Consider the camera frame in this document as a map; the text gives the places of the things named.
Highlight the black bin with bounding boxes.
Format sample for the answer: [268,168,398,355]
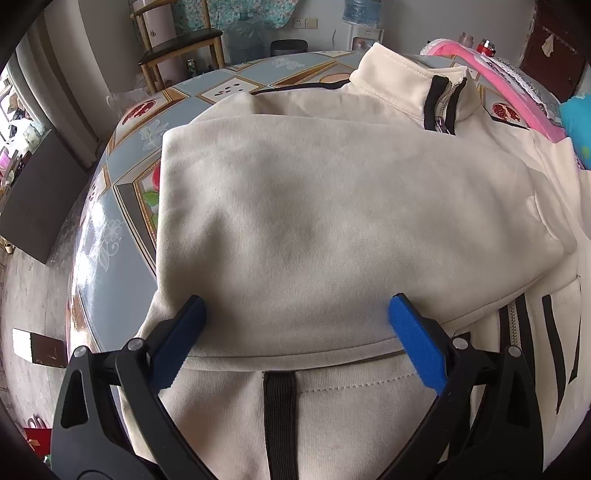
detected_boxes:
[270,39,309,58]

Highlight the dark grey cabinet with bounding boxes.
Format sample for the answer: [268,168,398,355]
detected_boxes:
[0,128,90,265]

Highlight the patterned blue tablecloth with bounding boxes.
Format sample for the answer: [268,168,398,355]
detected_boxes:
[66,50,532,365]

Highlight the blue water jug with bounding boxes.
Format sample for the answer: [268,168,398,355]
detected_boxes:
[342,0,384,26]

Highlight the pink floral blanket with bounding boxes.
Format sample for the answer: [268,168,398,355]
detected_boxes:
[419,39,566,144]

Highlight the small cardboard box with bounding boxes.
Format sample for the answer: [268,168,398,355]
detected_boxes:
[11,328,69,369]

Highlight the grey lace-trimmed cloth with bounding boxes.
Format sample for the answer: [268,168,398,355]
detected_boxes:
[480,53,561,121]

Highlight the cream zip-up jacket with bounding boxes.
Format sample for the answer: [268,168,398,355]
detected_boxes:
[130,44,591,480]

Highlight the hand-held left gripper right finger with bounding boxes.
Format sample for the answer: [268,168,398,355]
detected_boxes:
[383,293,544,480]

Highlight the red box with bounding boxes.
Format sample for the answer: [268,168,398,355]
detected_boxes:
[21,427,52,462]

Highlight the wooden chair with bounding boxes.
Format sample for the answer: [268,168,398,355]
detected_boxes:
[130,0,226,95]

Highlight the blue pillow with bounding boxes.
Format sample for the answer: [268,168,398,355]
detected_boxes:
[556,95,591,169]

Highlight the empty clear water bottle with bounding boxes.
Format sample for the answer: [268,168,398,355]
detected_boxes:
[228,18,269,65]

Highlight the white cylindrical box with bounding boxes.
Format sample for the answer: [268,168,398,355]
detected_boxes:
[140,0,178,47]

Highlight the window sill clutter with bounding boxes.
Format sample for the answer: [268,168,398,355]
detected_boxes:
[0,78,51,185]

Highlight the grey curtain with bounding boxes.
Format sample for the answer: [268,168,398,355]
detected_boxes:
[16,28,109,174]

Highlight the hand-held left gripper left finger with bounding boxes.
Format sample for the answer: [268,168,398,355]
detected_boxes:
[52,295,218,480]

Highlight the white plastic bag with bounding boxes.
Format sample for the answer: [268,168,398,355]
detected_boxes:
[106,90,153,123]

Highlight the teal floral hanging cloth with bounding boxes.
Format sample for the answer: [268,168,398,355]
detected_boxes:
[173,0,301,29]

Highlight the white water dispenser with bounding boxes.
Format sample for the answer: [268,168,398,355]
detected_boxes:
[352,23,385,51]

